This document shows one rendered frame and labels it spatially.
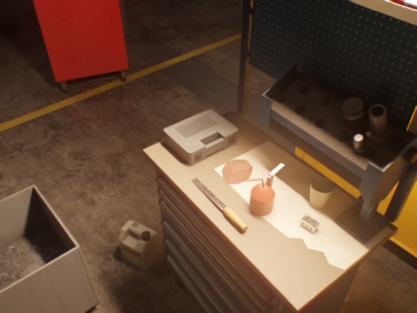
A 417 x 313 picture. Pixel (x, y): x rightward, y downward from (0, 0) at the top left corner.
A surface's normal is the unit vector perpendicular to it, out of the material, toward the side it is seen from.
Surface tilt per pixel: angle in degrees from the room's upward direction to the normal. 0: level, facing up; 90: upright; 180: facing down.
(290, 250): 0
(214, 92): 0
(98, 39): 90
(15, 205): 90
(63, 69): 90
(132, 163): 0
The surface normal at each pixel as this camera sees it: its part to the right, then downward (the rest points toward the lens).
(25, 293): 0.64, 0.50
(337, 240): 0.00, -0.75
